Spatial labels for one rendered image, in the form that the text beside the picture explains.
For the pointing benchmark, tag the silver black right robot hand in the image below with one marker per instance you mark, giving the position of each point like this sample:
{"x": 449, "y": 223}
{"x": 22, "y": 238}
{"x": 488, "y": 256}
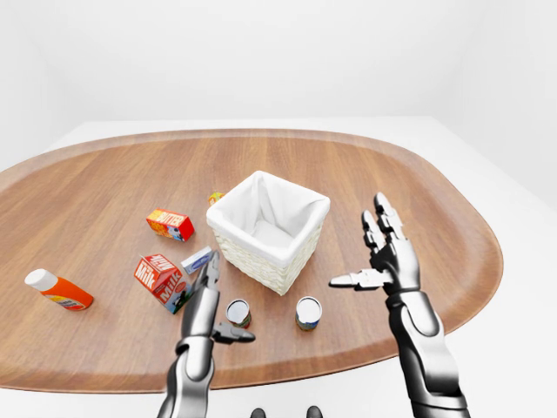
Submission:
{"x": 393, "y": 257}

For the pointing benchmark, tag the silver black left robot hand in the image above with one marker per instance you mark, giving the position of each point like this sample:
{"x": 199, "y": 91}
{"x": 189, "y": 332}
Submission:
{"x": 204, "y": 309}

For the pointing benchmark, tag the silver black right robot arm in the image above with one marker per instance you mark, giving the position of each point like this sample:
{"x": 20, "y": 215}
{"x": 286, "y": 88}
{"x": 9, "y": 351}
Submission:
{"x": 424, "y": 352}

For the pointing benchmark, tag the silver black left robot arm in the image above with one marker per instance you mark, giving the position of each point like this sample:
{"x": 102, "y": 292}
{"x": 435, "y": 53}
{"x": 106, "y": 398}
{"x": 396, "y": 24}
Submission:
{"x": 191, "y": 374}

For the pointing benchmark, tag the white woven basket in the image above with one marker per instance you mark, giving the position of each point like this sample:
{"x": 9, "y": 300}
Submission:
{"x": 270, "y": 231}

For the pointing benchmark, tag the red label tin can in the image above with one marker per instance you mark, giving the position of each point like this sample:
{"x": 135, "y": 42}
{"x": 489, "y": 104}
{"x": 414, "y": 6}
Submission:
{"x": 238, "y": 312}

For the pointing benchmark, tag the small blue white box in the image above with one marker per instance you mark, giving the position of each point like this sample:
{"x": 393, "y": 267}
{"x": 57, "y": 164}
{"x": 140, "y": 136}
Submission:
{"x": 196, "y": 260}

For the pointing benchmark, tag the red milk carton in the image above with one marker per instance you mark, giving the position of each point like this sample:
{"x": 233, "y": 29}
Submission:
{"x": 161, "y": 281}

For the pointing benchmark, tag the red butter box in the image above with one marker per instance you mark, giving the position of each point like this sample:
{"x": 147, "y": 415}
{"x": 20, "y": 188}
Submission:
{"x": 170, "y": 224}

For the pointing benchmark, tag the blue green label tin can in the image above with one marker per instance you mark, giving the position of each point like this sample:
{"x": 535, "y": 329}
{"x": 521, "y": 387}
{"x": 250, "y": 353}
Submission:
{"x": 308, "y": 313}

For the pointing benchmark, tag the small orange yellow box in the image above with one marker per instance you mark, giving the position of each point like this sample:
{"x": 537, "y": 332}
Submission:
{"x": 214, "y": 198}

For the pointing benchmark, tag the small dark rounded shape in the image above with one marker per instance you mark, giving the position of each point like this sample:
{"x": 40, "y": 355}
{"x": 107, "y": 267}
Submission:
{"x": 258, "y": 413}
{"x": 314, "y": 412}

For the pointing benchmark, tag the orange bottle with white cap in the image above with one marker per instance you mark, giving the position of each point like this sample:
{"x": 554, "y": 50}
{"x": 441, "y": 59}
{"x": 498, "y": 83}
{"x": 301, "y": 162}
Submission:
{"x": 61, "y": 291}

